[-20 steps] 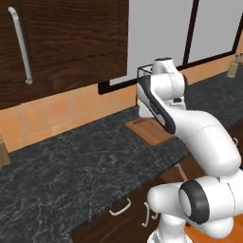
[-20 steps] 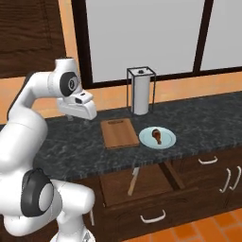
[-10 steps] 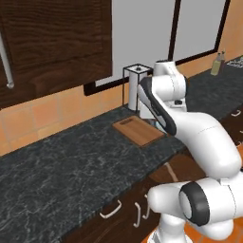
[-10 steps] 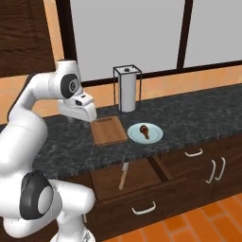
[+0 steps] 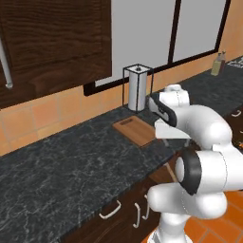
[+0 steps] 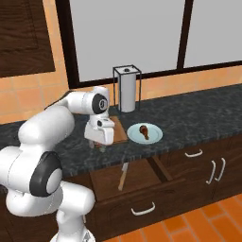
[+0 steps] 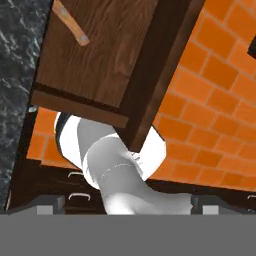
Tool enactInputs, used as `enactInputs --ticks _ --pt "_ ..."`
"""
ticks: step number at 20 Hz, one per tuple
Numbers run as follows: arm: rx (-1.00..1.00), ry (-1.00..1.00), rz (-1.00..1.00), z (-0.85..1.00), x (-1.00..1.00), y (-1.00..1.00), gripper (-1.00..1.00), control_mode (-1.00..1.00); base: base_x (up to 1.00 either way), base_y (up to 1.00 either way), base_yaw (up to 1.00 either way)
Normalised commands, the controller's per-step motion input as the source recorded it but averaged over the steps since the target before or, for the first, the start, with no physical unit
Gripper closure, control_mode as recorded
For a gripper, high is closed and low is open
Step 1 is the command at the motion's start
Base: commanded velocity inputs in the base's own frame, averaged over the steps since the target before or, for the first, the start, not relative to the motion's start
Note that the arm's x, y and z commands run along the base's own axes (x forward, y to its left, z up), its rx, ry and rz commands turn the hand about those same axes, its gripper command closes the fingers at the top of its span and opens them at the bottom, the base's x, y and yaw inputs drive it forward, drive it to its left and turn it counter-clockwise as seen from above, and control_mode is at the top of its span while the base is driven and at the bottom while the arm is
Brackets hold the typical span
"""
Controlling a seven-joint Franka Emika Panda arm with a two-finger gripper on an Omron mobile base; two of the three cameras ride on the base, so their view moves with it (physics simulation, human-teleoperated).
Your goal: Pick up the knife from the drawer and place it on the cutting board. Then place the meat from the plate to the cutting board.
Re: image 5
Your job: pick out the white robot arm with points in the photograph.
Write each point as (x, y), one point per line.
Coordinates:
(209, 133)

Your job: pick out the yellow oil bottle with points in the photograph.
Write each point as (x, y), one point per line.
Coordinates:
(216, 65)

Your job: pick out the black framed window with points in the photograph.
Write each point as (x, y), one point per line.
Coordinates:
(142, 34)

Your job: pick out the wooden cutting board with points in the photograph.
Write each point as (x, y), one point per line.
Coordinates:
(136, 129)

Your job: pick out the dark wood base cupboard door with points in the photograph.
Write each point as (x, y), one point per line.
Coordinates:
(144, 229)

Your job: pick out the open wooden drawer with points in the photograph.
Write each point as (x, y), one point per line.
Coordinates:
(163, 174)

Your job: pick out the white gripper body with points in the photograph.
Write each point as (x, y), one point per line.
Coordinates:
(167, 132)

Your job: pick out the dark brown bottle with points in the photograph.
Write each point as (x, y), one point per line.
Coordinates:
(223, 63)

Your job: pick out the white paper towel roll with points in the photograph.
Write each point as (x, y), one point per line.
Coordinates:
(137, 90)

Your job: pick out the dark wood drawer front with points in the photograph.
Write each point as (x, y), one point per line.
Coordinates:
(232, 118)
(104, 224)

